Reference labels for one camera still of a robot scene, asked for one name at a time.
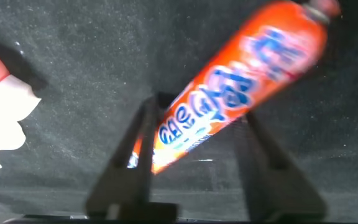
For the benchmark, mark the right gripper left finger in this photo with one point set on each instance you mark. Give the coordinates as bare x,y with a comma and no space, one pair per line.
129,180

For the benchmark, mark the orange sausage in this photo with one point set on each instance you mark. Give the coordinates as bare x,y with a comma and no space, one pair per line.
244,71

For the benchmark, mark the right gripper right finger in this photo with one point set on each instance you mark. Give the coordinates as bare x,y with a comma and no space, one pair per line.
275,186

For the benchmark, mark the black tablecloth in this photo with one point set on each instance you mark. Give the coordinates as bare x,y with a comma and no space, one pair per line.
89,62

